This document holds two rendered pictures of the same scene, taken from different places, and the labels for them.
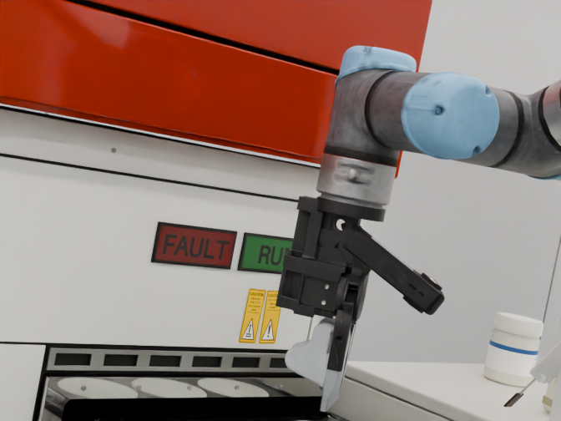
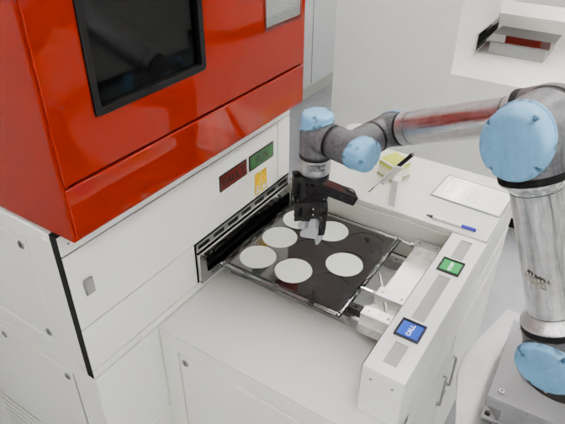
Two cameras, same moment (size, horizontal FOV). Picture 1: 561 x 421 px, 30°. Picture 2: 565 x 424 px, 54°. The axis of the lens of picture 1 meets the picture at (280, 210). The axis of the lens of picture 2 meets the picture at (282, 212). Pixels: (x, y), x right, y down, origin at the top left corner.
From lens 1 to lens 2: 0.70 m
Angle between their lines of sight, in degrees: 34
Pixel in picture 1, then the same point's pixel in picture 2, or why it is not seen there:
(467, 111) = (371, 156)
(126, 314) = (216, 215)
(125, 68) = (200, 141)
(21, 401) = (191, 268)
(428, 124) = (356, 166)
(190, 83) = (224, 127)
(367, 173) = (323, 166)
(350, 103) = (312, 144)
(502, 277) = not seen: outside the picture
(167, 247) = (224, 183)
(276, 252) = (261, 155)
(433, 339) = not seen: hidden behind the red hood
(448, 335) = not seen: hidden behind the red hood
